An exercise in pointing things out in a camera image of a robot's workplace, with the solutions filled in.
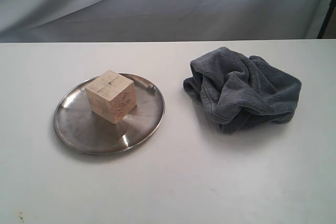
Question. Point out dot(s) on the light wooden cube block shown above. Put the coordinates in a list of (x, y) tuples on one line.
[(111, 96)]

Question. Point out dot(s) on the grey fleece towel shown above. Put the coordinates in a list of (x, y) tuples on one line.
[(239, 92)]

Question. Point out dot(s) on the round stainless steel plate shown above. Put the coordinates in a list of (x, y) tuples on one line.
[(82, 130)]

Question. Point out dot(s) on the grey backdrop cloth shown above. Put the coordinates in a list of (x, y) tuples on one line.
[(159, 20)]

